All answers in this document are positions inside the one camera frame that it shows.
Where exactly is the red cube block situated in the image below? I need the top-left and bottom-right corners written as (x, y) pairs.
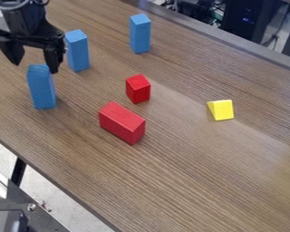
top-left (124, 73), bottom-right (153, 105)

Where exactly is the red rectangular block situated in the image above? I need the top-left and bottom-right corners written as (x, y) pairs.
top-left (97, 101), bottom-right (148, 146)

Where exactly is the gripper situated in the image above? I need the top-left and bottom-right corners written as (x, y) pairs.
top-left (0, 3), bottom-right (67, 74)

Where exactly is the blue rectangular block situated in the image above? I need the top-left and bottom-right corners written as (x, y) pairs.
top-left (24, 63), bottom-right (58, 111)
top-left (63, 28), bottom-right (92, 73)
top-left (129, 13), bottom-right (153, 55)

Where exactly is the black computer tower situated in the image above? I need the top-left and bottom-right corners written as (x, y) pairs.
top-left (219, 0), bottom-right (284, 44)

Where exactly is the yellow wedge block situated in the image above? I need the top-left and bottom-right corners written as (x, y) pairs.
top-left (205, 99), bottom-right (237, 122)

